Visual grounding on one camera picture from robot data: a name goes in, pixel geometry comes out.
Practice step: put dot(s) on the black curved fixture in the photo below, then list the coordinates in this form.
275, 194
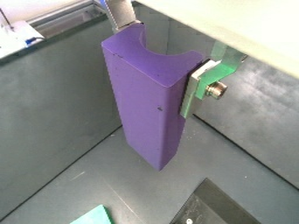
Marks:
210, 206

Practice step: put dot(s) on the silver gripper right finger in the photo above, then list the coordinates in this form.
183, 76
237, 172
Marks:
205, 78

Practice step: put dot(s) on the purple arch block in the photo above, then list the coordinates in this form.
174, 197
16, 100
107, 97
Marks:
149, 83

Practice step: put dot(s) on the green shape sorter block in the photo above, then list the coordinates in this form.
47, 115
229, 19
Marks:
95, 216

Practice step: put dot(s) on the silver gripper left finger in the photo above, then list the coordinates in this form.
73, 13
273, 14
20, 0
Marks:
121, 14

